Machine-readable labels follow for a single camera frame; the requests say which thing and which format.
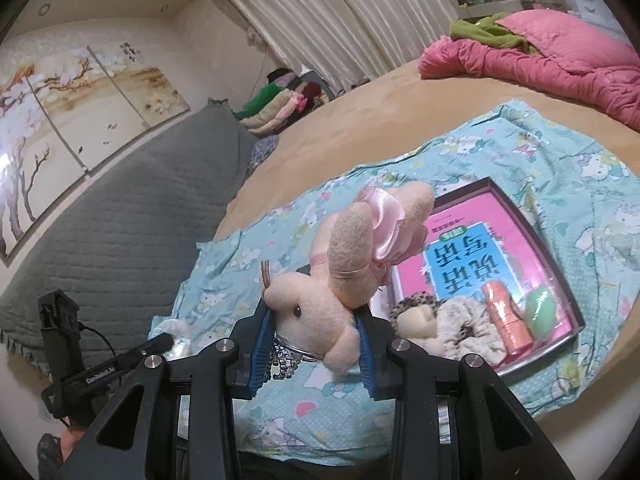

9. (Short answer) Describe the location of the shallow box pink printed base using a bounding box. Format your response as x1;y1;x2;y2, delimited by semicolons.
367;176;586;376

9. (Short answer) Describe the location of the dark floral cloth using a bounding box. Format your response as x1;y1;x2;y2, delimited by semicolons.
245;134;281;178

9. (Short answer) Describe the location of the leopard print scrunchie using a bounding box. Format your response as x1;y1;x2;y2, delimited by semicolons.
389;294;443;333

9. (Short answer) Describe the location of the pink fabric pouch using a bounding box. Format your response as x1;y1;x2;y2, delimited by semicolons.
481;281;533;353

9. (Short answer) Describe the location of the tan bed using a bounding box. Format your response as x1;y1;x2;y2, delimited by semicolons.
215;57;640;241

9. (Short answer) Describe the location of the green egg sponge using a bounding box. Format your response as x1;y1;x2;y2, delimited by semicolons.
522;285;557;341

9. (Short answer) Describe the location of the stack of folded clothes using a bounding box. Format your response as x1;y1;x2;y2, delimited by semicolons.
235;67;328;136

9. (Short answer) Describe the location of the clear plastic bag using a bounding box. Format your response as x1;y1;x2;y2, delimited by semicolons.
152;317;201;361

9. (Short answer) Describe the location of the tan bear rhinestone bow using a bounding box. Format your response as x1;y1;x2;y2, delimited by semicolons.
267;342;313;383

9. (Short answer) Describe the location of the person's left forearm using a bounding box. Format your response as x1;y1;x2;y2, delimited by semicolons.
37;417;91;480

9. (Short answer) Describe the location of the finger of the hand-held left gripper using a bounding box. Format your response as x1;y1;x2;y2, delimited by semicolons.
131;332;177;366

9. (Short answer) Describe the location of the pink quilt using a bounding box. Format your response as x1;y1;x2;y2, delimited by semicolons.
417;10;640;133

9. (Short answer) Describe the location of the blossom wall painting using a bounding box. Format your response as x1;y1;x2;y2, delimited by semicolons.
0;42;192;261

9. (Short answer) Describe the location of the white lace scrunchie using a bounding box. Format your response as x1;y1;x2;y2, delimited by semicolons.
435;296;493;358

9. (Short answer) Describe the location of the cartoon cat printed blanket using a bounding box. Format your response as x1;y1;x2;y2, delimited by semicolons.
150;97;640;461

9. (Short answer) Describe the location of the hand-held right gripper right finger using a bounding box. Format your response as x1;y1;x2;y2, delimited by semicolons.
352;310;576;480

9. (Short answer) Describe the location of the pink rabbit plush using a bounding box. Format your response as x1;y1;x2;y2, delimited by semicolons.
262;180;436;376

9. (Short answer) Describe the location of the black cable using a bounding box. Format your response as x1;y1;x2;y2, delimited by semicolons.
77;325;118;361

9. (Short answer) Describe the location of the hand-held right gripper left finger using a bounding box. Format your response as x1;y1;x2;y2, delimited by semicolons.
55;305;276;480

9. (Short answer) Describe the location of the green cloth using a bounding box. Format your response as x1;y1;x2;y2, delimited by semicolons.
449;12;538;53

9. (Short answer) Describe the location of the white pleated curtain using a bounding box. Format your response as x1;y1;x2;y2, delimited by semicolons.
207;0;468;93

